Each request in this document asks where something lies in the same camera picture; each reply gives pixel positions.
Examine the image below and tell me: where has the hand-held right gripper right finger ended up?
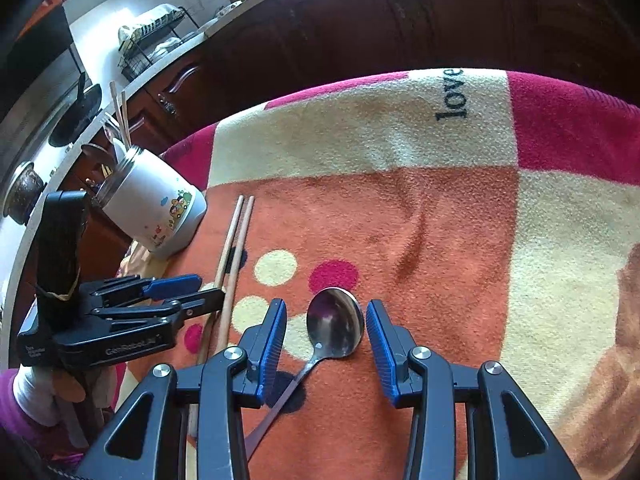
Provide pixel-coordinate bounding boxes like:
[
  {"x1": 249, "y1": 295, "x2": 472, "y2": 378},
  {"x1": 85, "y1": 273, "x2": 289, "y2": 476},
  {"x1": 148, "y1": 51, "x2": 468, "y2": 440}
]
[{"x1": 365, "y1": 298, "x2": 583, "y2": 480}]

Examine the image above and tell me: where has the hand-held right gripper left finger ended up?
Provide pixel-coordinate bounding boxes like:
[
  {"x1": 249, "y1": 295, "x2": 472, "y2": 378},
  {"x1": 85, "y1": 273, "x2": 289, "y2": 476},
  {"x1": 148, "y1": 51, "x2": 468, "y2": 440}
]
[{"x1": 75, "y1": 298, "x2": 288, "y2": 480}]

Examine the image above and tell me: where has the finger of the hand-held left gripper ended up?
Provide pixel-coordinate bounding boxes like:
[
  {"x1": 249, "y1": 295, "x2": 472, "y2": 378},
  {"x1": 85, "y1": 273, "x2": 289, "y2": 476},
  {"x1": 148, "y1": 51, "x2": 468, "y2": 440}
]
[
  {"x1": 90, "y1": 287, "x2": 227, "y2": 325},
  {"x1": 92, "y1": 273, "x2": 203, "y2": 307}
]

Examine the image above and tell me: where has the metal spoon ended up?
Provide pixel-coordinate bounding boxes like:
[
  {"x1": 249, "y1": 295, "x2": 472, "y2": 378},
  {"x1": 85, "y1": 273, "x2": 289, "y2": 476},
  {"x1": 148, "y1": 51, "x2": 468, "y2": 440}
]
[
  {"x1": 80, "y1": 143, "x2": 118, "y2": 181},
  {"x1": 244, "y1": 286, "x2": 365, "y2": 456}
]

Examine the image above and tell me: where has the wooden chopstick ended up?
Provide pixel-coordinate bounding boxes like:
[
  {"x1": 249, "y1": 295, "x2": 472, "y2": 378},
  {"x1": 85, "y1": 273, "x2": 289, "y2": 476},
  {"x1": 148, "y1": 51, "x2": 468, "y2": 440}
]
[
  {"x1": 119, "y1": 90, "x2": 133, "y2": 148},
  {"x1": 216, "y1": 196, "x2": 257, "y2": 358},
  {"x1": 187, "y1": 195, "x2": 247, "y2": 438},
  {"x1": 109, "y1": 81, "x2": 128, "y2": 148}
]

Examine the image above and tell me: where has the white utensil jar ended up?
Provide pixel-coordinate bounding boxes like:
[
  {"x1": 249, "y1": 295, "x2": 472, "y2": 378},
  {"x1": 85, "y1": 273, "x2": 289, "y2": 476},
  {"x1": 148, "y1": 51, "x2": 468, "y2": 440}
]
[{"x1": 95, "y1": 145, "x2": 208, "y2": 262}]

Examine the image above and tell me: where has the white spoon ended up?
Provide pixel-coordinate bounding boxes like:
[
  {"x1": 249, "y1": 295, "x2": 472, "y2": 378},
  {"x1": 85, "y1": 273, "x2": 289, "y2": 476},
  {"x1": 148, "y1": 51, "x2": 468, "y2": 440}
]
[{"x1": 102, "y1": 125, "x2": 127, "y2": 163}]

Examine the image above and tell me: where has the person's left hand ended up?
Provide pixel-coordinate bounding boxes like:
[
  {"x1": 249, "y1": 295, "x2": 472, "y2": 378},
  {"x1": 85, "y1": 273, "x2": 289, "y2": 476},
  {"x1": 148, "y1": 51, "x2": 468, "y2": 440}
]
[{"x1": 14, "y1": 362, "x2": 118, "y2": 441}]

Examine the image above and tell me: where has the white kitchen countertop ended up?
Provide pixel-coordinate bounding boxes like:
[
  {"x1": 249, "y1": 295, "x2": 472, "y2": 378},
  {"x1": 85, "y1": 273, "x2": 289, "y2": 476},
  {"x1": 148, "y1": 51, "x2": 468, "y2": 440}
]
[{"x1": 0, "y1": 0, "x2": 351, "y2": 376}]

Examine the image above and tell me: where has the printed blanket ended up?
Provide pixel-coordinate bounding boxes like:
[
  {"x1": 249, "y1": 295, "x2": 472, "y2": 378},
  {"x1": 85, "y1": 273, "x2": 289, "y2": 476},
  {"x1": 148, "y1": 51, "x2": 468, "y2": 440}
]
[{"x1": 115, "y1": 67, "x2": 640, "y2": 480}]

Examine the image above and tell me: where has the black wok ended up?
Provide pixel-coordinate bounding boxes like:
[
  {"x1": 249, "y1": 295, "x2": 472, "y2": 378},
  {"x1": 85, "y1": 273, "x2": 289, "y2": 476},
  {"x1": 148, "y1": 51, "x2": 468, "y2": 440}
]
[{"x1": 47, "y1": 72, "x2": 107, "y2": 148}]

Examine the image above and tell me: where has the patterned cloth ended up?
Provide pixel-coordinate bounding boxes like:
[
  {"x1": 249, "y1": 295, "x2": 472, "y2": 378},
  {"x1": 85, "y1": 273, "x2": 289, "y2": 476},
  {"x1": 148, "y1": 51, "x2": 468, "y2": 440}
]
[{"x1": 118, "y1": 4, "x2": 188, "y2": 43}]

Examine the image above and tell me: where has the black range hood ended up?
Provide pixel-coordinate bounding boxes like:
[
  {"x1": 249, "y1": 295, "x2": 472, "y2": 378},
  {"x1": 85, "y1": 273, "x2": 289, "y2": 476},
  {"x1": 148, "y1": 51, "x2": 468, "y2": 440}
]
[{"x1": 0, "y1": 2, "x2": 83, "y2": 111}]

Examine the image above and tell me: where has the dark wooden kitchen cabinet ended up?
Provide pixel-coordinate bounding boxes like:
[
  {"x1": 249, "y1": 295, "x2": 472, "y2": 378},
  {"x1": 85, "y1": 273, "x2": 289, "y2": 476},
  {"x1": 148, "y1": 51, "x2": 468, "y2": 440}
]
[{"x1": 65, "y1": 0, "x2": 640, "y2": 191}]

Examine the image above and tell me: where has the black wire dish rack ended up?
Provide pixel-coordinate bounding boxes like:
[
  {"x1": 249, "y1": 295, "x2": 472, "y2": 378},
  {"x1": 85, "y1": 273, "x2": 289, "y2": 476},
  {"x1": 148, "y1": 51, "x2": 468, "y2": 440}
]
[{"x1": 117, "y1": 4, "x2": 201, "y2": 83}]

